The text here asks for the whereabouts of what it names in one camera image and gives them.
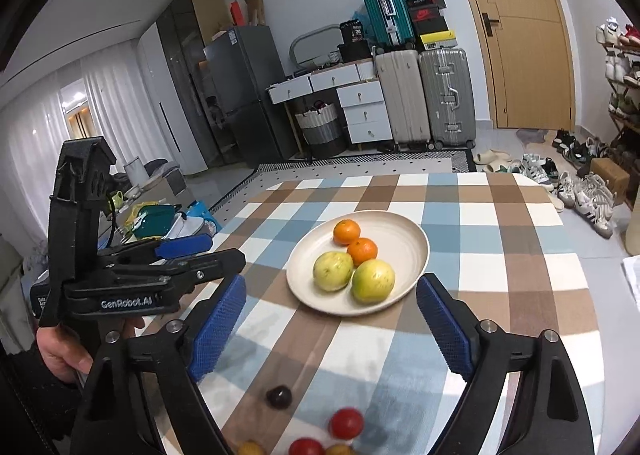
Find cardboard box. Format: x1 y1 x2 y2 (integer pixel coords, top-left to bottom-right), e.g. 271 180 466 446
590 157 630 206

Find wooden shoe rack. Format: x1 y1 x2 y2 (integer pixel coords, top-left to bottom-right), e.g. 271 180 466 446
594 16 640 172

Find green yellow guava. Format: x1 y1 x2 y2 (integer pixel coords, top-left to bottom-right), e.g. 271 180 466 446
352 259 395 305

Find stacked shoe boxes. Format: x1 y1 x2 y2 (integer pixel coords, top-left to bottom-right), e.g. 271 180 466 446
406 0 458 51

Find green lidded container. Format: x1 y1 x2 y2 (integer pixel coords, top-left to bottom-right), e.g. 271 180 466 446
131 204 178 239

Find cream round plate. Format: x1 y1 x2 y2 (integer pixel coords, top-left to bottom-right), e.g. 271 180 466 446
285 210 431 317

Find silver aluminium suitcase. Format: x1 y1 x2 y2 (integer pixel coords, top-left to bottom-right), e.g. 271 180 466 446
419 48 476 150

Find wooden door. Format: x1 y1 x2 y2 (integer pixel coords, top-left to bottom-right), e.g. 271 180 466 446
469 0 575 130

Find dark plum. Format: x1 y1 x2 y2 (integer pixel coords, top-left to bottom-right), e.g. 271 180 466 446
266 385 293 409

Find dark grey refrigerator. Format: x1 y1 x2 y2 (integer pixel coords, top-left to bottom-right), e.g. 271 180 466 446
204 26 297 167

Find beige slippers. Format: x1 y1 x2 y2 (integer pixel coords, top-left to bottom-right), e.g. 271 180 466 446
474 149 513 174

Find white curtain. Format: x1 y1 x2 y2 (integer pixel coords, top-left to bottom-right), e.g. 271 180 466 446
1 41 176 250

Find white drawer desk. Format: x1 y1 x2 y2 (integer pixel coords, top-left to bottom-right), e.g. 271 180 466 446
267 58 393 145

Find woven laundry basket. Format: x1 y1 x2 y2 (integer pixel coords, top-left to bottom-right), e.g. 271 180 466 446
295 101 347 160

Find teal suitcase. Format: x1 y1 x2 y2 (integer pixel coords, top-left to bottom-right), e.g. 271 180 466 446
363 0 416 50

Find orange tangerine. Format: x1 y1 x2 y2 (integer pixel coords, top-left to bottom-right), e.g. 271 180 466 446
333 219 361 246
347 237 378 267

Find small yellow fruit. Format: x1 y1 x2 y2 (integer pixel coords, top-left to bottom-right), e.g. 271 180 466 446
236 440 266 455

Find dark tall cabinet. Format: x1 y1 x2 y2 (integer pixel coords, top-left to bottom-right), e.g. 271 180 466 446
156 0 239 168

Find red tomato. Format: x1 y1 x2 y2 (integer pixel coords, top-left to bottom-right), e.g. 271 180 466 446
288 438 324 455
329 407 364 441

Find oval mirror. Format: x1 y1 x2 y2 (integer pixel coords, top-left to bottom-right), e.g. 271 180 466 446
290 24 344 72

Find person's left hand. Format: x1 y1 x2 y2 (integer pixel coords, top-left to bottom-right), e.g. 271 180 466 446
36 324 93 383

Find beige suitcase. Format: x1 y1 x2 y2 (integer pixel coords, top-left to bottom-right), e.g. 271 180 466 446
374 50 432 145

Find dotted floor rug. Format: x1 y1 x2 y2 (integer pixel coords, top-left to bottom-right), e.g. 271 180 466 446
208 149 476 222

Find black bag on desk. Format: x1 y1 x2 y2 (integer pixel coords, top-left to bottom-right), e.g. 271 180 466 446
337 20 371 63

